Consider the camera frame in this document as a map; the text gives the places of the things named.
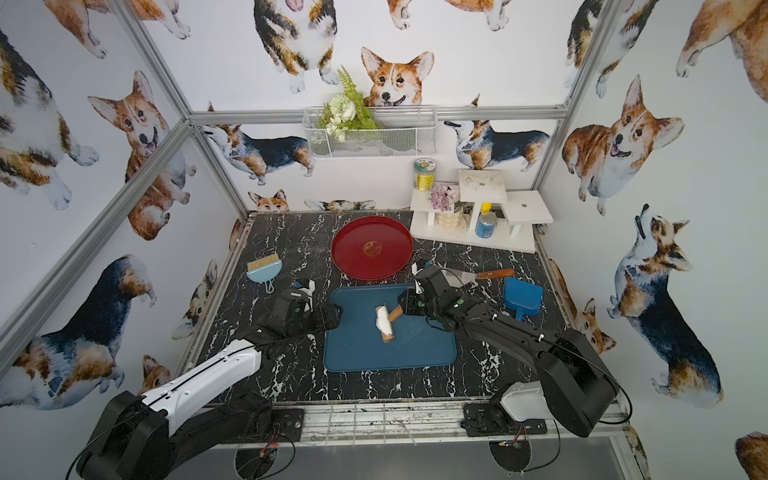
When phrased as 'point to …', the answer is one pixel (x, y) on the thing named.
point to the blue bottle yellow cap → (486, 222)
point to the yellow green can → (424, 173)
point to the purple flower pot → (442, 199)
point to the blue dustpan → (522, 297)
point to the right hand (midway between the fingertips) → (408, 293)
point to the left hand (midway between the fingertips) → (330, 304)
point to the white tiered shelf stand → (517, 212)
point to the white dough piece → (383, 321)
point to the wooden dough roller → (387, 338)
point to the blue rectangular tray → (355, 344)
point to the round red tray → (372, 248)
